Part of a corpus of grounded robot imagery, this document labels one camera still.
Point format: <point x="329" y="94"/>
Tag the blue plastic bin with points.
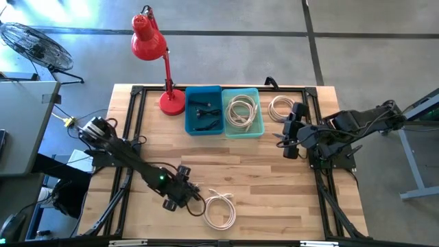
<point x="192" y="120"/>

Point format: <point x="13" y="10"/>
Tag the yellow power plug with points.
<point x="69" y="121"/>

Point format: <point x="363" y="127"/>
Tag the red desk lamp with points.
<point x="148" y="44"/>

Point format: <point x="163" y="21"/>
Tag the grey metal stand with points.
<point x="409" y="161"/>

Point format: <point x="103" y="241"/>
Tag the silver metal bracket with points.
<point x="319" y="244"/>
<point x="127" y="243"/>

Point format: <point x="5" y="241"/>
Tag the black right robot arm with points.
<point x="360" y="120"/>

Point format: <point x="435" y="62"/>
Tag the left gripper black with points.
<point x="181" y="192"/>

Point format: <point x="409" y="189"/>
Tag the grey side table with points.
<point x="24" y="130"/>

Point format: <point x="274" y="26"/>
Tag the teal plastic bin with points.
<point x="228" y="132"/>

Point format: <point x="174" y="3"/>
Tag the black floor fan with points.
<point x="36" y="46"/>

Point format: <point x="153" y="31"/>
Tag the black aluminium table frame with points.
<point x="295" y="90"/>

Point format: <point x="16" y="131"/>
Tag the black bag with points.
<point x="68" y="178"/>

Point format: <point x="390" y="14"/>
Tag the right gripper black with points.
<point x="292" y="130"/>

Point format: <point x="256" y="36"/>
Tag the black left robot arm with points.
<point x="127" y="154"/>

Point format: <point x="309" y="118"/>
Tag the black clamp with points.
<point x="271" y="81"/>

